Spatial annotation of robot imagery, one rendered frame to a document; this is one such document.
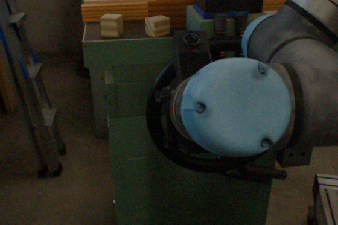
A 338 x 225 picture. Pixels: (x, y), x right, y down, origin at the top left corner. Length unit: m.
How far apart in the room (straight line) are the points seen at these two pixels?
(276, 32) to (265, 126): 0.18
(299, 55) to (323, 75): 0.06
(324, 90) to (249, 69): 0.07
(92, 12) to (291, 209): 1.21
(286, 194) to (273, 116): 1.55
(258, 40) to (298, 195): 1.44
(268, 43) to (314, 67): 0.10
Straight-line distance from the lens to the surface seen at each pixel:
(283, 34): 0.43
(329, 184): 1.56
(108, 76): 0.89
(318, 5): 0.43
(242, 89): 0.27
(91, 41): 0.82
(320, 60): 0.36
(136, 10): 0.96
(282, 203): 1.77
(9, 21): 1.67
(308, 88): 0.31
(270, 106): 0.28
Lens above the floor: 1.15
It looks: 27 degrees down
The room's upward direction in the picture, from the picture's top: straight up
